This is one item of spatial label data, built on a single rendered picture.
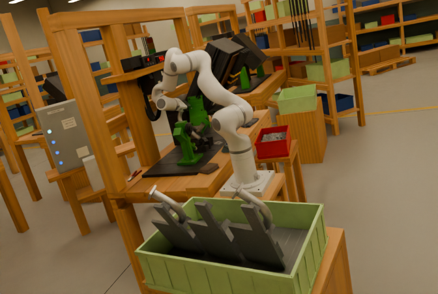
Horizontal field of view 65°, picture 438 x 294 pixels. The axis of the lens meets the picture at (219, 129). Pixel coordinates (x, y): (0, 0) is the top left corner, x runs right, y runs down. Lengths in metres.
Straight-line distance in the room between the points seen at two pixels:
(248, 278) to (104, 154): 1.26
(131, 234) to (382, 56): 7.74
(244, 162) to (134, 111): 0.94
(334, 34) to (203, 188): 3.44
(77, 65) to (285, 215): 1.34
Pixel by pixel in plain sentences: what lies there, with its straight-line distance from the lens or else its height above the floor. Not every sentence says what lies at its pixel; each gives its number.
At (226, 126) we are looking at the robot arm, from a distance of 1.65.
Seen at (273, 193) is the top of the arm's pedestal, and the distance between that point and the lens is 1.78.
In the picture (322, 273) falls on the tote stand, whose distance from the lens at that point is 1.37.
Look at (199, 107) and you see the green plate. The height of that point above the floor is 1.19.
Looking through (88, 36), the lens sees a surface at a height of 2.12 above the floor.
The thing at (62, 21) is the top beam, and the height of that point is 1.89.
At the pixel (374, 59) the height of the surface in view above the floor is 0.25.
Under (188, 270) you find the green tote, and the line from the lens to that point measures 1.30.
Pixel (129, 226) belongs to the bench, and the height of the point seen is 0.65.
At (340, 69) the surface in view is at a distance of 4.97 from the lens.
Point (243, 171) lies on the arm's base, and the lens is 1.79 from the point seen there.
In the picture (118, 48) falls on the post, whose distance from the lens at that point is 2.38.
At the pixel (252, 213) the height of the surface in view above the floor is 1.13.
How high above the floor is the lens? 1.67
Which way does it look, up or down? 16 degrees down
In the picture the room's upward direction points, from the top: 13 degrees counter-clockwise
